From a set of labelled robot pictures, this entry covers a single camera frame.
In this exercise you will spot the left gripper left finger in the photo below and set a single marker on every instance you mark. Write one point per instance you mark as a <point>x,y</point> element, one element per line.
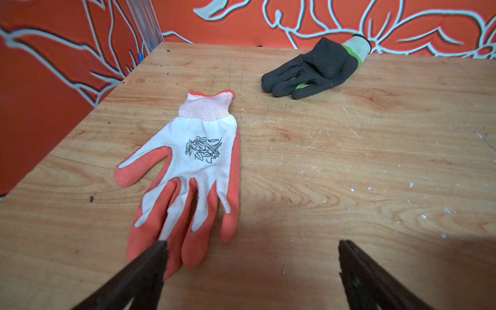
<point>138,285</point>

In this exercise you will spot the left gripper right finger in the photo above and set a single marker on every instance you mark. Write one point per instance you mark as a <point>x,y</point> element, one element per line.
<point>369,286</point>

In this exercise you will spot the red white work glove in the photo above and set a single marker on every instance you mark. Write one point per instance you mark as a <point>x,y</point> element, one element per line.
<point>201,152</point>

